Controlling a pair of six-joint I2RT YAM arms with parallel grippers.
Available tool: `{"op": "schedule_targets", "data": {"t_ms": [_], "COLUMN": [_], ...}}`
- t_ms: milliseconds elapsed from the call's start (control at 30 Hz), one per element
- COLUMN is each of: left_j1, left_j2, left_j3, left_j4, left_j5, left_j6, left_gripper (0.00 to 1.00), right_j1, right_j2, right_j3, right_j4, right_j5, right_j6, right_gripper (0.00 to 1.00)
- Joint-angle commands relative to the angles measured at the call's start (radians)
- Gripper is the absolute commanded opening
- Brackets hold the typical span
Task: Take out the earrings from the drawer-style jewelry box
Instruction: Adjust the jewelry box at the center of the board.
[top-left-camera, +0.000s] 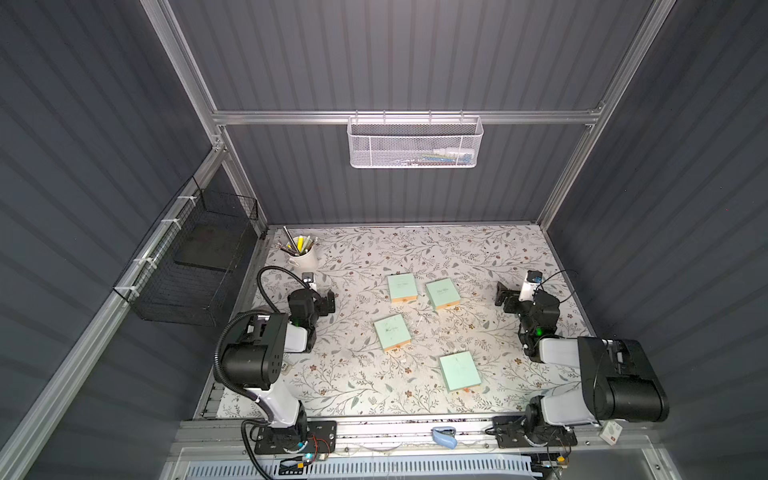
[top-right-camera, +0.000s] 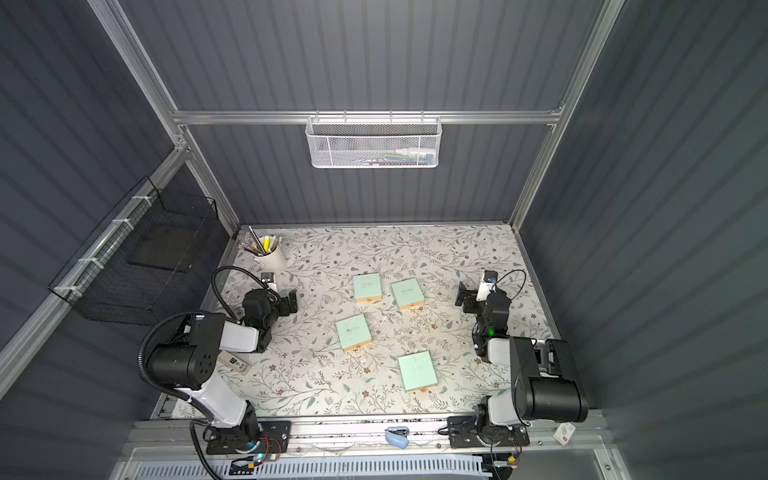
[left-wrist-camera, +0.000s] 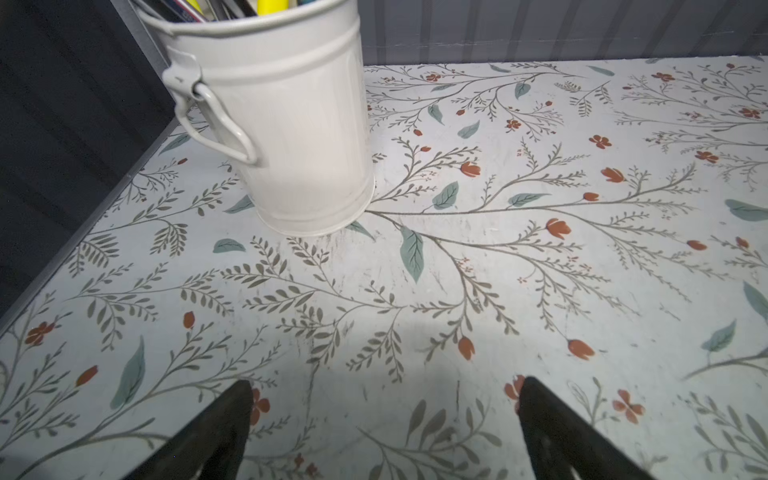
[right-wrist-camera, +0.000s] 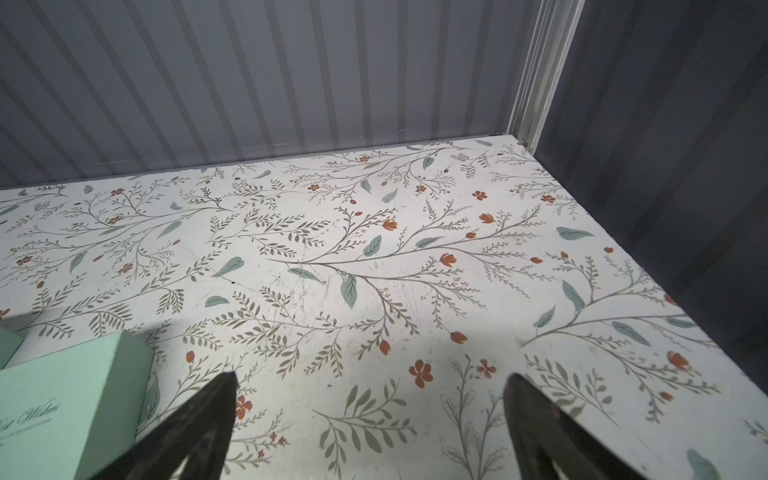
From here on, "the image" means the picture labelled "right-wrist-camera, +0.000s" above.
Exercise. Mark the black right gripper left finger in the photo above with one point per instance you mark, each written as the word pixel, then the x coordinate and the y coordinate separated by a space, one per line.
pixel 194 440

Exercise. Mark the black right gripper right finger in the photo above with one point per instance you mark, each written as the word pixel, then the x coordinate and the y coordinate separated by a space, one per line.
pixel 549 444

